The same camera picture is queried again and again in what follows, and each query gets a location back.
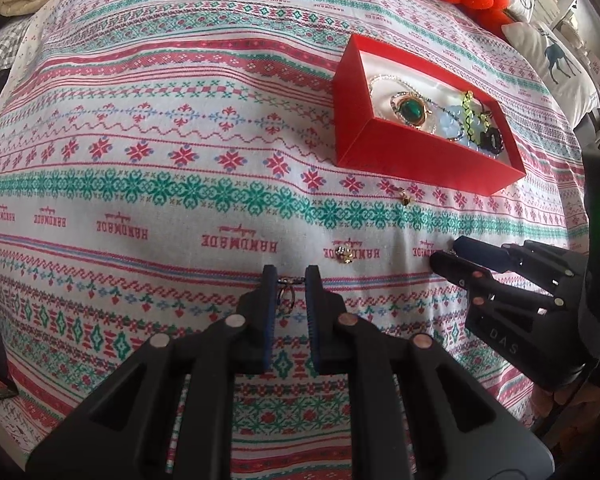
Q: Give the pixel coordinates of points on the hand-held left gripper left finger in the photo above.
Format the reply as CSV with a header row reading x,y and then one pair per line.
x,y
270,320

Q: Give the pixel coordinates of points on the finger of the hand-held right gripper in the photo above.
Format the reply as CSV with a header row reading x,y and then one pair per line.
x,y
480,252
460,272

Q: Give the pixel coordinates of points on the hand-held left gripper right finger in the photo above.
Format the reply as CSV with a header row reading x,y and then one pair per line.
x,y
314,320

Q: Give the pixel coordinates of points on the thin hoop earring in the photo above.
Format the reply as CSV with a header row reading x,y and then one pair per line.
x,y
292,280

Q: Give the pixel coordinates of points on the small star earring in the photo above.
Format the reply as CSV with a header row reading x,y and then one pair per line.
x,y
405,199

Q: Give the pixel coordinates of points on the red cardboard box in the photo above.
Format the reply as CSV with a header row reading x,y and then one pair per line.
x,y
405,160

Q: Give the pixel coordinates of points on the green gem gold brooch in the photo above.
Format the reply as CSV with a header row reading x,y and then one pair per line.
x,y
409,109

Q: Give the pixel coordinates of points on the patterned red green blanket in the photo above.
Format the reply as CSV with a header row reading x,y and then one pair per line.
x,y
130,185

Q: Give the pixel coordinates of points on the deer print pillow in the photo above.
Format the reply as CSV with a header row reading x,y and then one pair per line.
x,y
555,70

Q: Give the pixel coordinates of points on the grey checked sheet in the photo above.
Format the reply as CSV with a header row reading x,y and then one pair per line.
x,y
2,52

